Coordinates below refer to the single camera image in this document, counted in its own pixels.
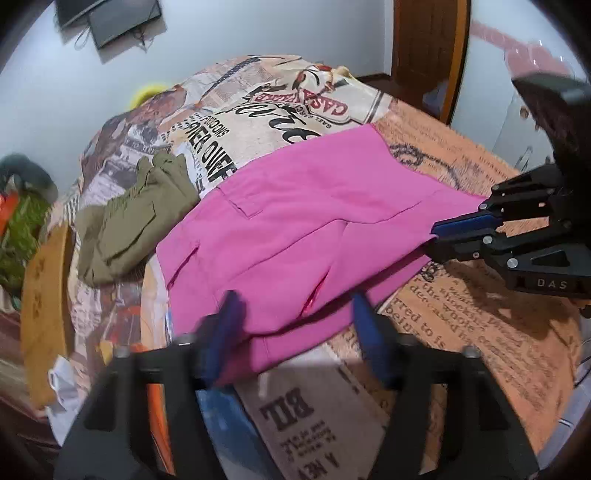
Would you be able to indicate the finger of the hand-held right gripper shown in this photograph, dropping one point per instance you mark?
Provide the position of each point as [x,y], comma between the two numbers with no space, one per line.
[466,225]
[455,249]

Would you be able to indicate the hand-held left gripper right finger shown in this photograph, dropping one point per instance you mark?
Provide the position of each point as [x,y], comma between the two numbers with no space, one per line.
[370,334]

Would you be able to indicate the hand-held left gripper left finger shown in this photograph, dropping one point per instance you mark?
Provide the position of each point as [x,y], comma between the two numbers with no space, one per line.
[225,323]

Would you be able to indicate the pink pants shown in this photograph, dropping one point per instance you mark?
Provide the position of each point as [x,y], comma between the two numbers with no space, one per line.
[300,221]

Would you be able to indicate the olive green pants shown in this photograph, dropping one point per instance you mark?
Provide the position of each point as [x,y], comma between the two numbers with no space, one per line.
[134,221]

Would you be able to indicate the white cabinet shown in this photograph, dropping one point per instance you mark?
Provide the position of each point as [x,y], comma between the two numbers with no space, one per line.
[498,101]

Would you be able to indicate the printed newspaper-pattern blanket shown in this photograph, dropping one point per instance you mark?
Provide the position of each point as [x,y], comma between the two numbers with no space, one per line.
[461,332]

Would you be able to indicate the wooden door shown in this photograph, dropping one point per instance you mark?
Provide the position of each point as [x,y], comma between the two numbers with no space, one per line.
[429,46]

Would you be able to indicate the white crumpled cloth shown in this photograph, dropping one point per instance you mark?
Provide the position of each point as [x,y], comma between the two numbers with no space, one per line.
[64,397]

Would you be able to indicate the brown paw-print board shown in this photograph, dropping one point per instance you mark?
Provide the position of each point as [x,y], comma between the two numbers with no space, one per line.
[46,314]

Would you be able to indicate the green patterned cloth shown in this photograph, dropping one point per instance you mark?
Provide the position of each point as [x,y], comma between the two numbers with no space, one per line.
[23,244]

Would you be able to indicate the yellow round item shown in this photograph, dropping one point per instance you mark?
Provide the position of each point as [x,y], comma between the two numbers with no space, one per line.
[147,94]

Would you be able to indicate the grey plush toy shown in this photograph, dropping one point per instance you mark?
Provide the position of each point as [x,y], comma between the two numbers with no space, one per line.
[27,173]

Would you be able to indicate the black wall monitor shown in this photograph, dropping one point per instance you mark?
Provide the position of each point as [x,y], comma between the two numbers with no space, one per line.
[124,21]

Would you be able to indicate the black flat wall device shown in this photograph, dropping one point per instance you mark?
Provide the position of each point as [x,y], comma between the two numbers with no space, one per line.
[76,11]

